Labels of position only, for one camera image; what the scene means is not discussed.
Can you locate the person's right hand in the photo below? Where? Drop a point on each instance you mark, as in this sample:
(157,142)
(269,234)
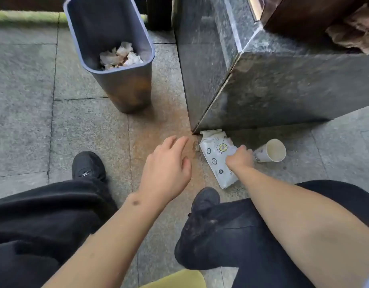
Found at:
(240,160)

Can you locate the person's left hand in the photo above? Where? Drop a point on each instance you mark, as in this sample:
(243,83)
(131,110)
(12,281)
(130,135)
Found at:
(165,173)

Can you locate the white wet wipes packet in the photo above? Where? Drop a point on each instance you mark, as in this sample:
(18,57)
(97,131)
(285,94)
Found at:
(216,149)

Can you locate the dark blue plastic bin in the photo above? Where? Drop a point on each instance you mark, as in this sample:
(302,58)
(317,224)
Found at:
(133,86)

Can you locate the person's right forearm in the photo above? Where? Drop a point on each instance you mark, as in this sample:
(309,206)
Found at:
(292,221)

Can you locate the person's left forearm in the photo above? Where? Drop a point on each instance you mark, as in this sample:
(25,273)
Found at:
(106,245)

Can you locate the person's black right shoe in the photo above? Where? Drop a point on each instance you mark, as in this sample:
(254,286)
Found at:
(204,202)

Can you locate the person's black shoe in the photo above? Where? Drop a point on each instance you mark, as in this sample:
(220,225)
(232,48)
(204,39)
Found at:
(88,166)
(204,202)

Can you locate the person's black left shoe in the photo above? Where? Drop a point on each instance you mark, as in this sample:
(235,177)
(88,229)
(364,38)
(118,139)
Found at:
(88,166)

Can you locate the person's black trousers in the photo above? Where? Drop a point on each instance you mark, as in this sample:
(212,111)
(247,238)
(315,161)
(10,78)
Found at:
(37,221)

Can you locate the white paper cup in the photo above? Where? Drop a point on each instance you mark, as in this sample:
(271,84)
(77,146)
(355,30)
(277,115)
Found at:
(270,151)

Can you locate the grey granite plinth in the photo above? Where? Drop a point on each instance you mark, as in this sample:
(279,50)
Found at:
(277,86)

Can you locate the yellow stool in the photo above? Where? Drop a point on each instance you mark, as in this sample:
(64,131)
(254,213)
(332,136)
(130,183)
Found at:
(175,280)

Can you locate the crumpled waste paper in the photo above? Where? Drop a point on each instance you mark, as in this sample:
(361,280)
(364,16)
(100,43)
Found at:
(121,56)

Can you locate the brass trim strip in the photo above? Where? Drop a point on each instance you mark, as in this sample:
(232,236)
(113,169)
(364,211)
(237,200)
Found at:
(256,8)

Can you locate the brown wooden pillar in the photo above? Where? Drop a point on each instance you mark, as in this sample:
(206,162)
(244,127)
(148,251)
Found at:
(292,14)

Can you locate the dark wooden railing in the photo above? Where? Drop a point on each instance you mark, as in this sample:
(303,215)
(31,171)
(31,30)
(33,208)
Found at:
(159,11)

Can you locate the crumpled brown paper bag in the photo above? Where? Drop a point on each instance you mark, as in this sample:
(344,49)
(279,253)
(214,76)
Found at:
(357,29)

